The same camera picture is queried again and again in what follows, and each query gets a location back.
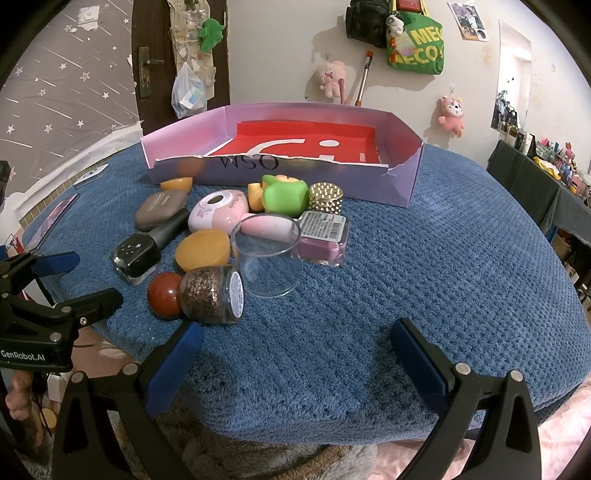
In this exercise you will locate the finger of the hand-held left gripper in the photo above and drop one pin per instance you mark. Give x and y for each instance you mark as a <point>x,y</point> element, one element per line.
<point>55,264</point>
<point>99,302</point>

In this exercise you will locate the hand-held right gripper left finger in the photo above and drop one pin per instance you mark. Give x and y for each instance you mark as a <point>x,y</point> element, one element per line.
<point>178,364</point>

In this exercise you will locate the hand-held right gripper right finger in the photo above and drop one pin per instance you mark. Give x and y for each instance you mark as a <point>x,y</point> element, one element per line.
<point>415,364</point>

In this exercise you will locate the black nail polish bottle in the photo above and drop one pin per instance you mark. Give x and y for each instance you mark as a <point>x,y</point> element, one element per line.
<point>138,254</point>

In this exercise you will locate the glitter bottle with red cap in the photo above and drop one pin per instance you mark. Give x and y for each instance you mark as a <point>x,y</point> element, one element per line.
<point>207,295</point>

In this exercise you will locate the brown grey earbud case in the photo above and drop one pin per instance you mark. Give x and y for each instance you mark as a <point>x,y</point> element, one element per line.
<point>159,210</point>

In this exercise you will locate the orange round lid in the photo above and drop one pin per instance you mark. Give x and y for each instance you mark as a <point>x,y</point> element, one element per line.
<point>201,251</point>

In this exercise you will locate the clear glass cup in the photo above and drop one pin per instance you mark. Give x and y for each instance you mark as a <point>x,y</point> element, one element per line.
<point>272,277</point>

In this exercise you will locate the pink round gadget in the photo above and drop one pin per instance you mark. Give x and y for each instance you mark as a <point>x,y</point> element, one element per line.
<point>203,221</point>

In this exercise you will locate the orange half dome cap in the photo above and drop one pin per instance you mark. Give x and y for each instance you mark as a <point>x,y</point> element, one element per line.
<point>178,184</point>

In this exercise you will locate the pink square bottle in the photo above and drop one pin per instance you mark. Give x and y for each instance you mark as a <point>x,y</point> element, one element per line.
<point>323,249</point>

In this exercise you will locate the gold studded jar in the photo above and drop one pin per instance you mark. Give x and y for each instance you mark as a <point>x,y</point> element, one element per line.
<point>325,198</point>

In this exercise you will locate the purple cardboard box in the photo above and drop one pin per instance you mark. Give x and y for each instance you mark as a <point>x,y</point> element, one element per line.
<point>346,182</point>

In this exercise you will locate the green yellow frog toy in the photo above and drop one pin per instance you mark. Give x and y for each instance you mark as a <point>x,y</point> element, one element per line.
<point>284,196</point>

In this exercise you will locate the person's left hand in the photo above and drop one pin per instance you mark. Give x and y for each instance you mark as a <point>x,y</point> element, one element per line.
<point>19,399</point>

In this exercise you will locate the smartphone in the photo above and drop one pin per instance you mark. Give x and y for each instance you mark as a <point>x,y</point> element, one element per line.
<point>53,219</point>

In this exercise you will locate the blue knitted blanket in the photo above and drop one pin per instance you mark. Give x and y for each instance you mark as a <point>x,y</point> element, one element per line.
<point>369,300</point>

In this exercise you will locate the white card device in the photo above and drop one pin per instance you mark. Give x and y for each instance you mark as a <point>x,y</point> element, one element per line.
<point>90,175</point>

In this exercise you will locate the grey fluffy rug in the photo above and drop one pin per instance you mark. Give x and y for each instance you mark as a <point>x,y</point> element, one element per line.
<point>277,461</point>

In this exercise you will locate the pink bedsheet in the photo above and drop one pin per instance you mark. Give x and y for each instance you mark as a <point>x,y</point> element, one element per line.
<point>568,424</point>

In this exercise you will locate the clear plastic bag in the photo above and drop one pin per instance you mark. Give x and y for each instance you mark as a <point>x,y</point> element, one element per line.
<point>187,97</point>

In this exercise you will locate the dark cloth covered table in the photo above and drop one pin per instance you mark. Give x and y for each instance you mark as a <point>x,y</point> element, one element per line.
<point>521,180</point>

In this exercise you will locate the red paper liner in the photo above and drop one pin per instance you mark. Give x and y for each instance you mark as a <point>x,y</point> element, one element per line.
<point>351,143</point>

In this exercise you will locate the torn white paper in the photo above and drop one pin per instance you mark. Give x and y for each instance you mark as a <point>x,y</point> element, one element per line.
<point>87,16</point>

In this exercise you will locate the pink fox plush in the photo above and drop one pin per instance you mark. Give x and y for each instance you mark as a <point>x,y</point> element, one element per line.
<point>451,113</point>

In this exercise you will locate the dark brown door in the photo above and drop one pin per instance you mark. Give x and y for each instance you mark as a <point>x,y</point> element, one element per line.
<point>157,27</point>

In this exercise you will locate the clear hanging organizer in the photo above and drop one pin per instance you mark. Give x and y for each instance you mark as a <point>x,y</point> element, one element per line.
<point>180,27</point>

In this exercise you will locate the green plush toy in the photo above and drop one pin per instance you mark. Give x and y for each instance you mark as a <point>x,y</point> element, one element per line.
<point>211,33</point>

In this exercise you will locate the pink stick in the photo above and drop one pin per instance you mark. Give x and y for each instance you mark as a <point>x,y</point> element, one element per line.
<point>343,92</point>

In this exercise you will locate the pink plush toy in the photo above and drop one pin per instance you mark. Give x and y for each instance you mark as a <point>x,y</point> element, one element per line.
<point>328,74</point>

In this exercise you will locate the green tote bag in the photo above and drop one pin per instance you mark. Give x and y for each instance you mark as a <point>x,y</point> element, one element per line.
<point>420,50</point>

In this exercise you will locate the white plush dog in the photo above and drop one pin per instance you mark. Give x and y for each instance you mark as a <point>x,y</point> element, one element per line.
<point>395,25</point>

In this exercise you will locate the black bag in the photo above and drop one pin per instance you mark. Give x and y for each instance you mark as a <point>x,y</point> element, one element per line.
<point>367,21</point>

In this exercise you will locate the wall mirror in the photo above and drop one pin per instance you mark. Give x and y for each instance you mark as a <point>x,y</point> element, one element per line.
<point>512,55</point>

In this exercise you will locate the wall photos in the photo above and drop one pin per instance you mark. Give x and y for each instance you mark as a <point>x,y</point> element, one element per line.
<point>468,21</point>

